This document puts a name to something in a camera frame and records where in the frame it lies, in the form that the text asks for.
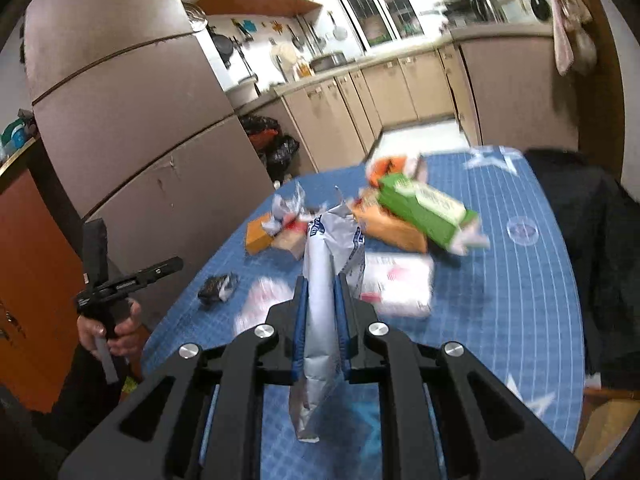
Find silver foil snack bag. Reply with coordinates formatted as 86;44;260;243
290;202;366;443

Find beige lower kitchen cabinets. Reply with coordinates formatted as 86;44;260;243
238;24;578;172

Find kitchen window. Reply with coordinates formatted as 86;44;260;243
340;0;424;50

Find person's left hand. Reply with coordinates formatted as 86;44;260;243
77;299;146;360

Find orange wooden cabinet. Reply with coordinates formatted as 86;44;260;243
1;138;91;412

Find black small wrapper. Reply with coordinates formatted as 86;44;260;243
198;273;239;306

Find orange small box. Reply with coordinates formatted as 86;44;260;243
245;212;273;256

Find translucent white plastic bag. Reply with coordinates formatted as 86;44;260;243
233;276;294;336

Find white pink plastic package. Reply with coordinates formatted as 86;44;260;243
359;252;435;318

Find beige tall refrigerator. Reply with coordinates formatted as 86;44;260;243
25;0;272;318

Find crumpled silver wrapper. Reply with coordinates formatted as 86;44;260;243
262;182;321;237

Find blue grid tablecloth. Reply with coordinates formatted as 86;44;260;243
142;146;585;479

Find black garbage bag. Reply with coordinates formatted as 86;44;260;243
240;115;299;182

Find green juice carton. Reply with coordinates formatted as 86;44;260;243
378;174;490;256

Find clear plastic lid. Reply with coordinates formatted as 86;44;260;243
506;217;539;247

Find orange snack bag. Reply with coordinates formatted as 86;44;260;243
347;188;427;254

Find black chair with cloth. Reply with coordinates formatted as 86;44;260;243
525;148;639;391

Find orange white paper cup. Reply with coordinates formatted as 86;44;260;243
366;155;428;188

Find pink hanging towel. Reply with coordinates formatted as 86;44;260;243
551;0;598;76

